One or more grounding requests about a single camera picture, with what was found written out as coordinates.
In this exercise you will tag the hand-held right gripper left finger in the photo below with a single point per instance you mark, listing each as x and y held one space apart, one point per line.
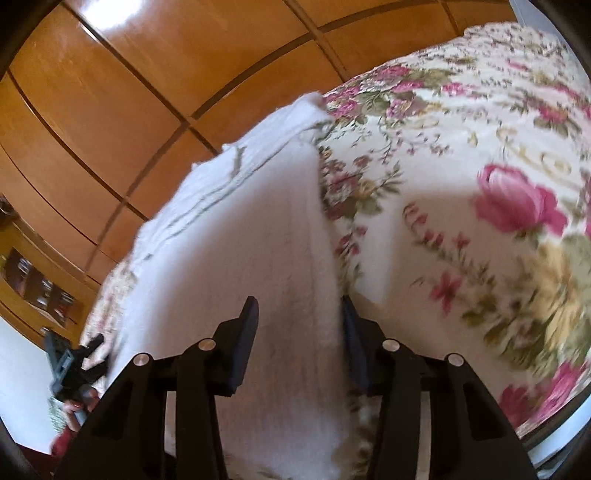
247 332

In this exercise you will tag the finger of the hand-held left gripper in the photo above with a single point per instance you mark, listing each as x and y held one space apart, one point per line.
93 345

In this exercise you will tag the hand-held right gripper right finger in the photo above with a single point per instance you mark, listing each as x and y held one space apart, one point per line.
354 344

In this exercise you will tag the white knit sweater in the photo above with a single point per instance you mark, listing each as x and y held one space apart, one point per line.
231 230

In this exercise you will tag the person's left forearm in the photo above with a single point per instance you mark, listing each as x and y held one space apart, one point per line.
64 443

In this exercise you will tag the person's left hand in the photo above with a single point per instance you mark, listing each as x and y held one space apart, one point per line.
82 407

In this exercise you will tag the wooden shelf cabinet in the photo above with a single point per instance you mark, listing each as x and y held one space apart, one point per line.
37 286

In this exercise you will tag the floral bedspread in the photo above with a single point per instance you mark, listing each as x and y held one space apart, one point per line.
461 138

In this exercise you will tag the wooden wardrobe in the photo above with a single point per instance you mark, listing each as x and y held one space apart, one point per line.
138 92

